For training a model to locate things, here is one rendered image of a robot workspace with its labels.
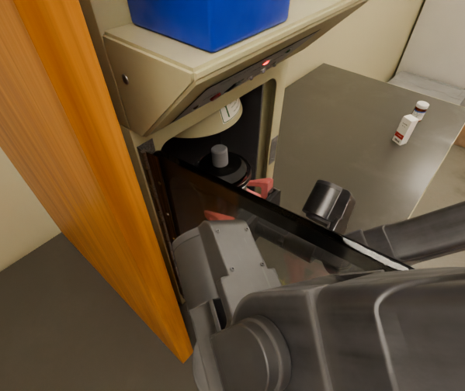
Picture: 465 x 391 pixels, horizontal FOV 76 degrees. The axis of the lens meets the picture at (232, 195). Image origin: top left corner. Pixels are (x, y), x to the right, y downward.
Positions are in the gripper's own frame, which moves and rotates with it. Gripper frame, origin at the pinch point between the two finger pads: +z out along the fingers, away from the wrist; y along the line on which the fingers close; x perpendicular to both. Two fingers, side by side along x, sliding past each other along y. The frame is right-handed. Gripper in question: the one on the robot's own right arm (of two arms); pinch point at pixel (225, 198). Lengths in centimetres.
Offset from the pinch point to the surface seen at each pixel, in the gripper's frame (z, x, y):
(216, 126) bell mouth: 1.0, -15.2, -0.7
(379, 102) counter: -3, 23, -101
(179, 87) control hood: -10.8, -30.7, 15.9
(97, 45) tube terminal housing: 0.0, -31.8, 15.1
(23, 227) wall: 47, 15, 26
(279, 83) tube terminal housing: -2.1, -17.5, -14.8
